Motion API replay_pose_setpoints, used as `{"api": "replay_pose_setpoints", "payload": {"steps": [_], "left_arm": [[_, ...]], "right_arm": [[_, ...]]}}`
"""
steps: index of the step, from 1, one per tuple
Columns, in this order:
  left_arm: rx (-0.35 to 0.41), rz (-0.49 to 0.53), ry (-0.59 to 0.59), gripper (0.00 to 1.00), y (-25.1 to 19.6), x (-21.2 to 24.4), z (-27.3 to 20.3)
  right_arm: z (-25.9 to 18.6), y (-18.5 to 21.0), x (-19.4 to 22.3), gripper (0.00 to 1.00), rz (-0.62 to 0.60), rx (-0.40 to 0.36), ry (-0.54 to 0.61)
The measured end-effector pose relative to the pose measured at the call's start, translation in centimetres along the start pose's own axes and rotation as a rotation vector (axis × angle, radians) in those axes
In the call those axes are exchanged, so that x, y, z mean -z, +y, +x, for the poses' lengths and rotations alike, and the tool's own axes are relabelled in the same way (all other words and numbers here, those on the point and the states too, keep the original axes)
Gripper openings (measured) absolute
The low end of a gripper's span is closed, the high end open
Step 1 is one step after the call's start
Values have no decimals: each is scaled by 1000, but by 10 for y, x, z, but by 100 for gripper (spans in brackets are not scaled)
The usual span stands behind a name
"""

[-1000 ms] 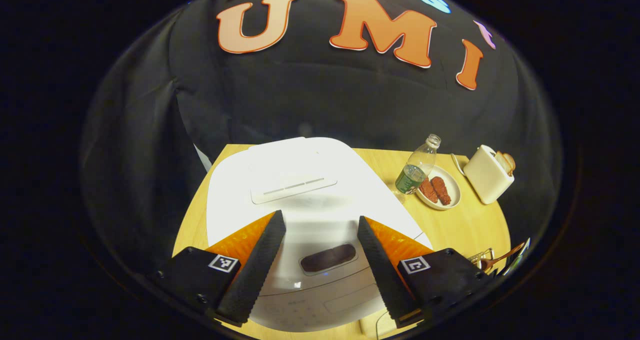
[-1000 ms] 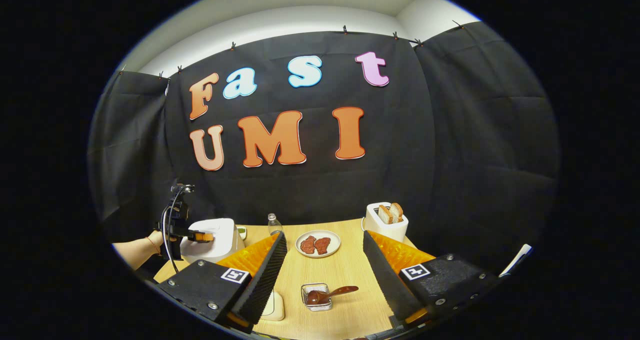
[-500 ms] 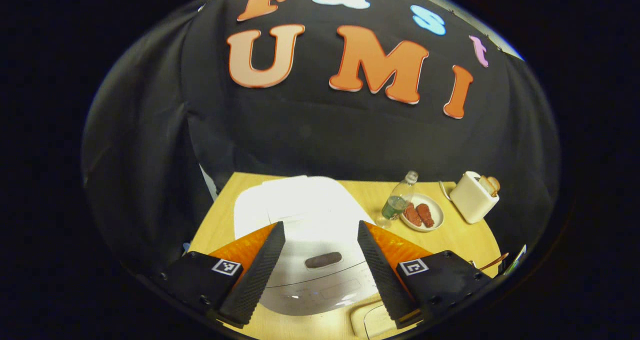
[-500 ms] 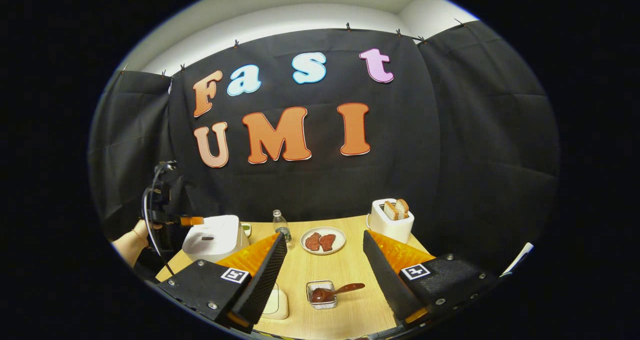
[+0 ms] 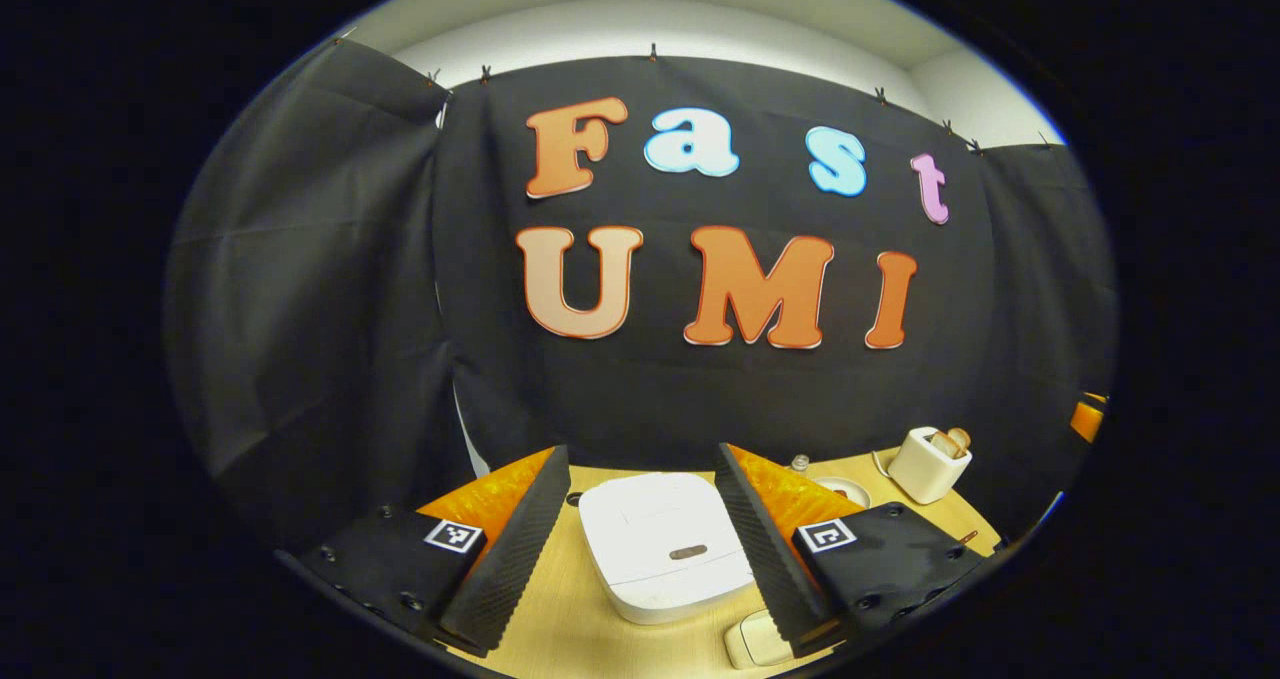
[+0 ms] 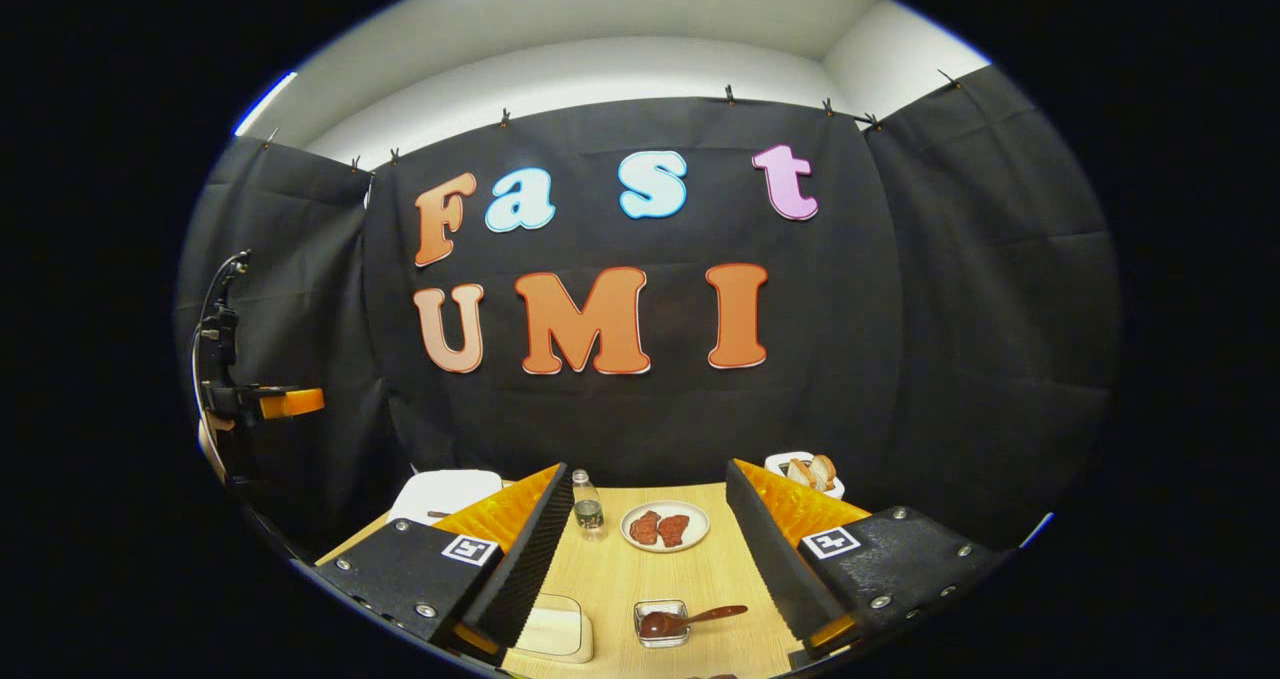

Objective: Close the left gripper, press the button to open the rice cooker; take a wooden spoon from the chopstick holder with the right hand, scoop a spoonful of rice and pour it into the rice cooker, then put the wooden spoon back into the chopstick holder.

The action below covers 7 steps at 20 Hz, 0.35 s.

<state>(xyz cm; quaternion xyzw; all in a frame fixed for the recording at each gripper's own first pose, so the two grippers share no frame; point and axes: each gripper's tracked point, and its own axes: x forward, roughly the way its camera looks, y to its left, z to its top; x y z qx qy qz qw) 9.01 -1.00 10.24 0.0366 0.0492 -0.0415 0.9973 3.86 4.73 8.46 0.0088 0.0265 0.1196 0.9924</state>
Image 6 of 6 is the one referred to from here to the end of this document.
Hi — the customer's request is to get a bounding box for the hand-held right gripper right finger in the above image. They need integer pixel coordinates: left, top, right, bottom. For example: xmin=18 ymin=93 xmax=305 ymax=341
xmin=725 ymin=458 xmax=1006 ymax=660

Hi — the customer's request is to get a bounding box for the white rice cooker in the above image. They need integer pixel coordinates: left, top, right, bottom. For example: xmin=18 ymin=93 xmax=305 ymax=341
xmin=387 ymin=469 xmax=504 ymax=528

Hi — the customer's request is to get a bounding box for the wire chopstick holder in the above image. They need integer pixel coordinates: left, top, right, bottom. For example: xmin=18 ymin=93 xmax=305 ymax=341
xmin=633 ymin=599 xmax=691 ymax=649

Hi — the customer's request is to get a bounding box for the cream box of rice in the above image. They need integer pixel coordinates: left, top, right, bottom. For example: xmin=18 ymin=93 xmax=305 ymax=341
xmin=515 ymin=593 xmax=595 ymax=664

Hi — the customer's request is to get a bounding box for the white round plate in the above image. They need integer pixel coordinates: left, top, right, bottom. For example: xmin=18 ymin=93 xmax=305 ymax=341
xmin=620 ymin=500 xmax=711 ymax=554

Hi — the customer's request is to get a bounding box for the dark wooden spoon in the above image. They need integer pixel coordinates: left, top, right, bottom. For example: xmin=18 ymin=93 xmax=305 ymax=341
xmin=640 ymin=604 xmax=749 ymax=641

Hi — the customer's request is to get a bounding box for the black backdrop cloth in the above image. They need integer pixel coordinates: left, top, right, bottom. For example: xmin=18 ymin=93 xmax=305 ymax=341
xmin=175 ymin=64 xmax=1121 ymax=560

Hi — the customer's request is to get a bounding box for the ceiling light strip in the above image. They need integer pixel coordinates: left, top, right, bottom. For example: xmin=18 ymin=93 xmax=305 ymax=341
xmin=234 ymin=70 xmax=299 ymax=139

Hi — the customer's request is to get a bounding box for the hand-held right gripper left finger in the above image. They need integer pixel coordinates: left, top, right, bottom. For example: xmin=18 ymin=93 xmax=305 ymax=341
xmin=315 ymin=462 xmax=576 ymax=660

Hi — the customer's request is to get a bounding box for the white toaster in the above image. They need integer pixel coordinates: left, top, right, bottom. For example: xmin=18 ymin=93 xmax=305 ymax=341
xmin=764 ymin=450 xmax=846 ymax=501

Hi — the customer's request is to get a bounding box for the clear plastic water bottle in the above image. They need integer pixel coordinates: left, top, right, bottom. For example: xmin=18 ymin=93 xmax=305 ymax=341
xmin=571 ymin=468 xmax=605 ymax=533

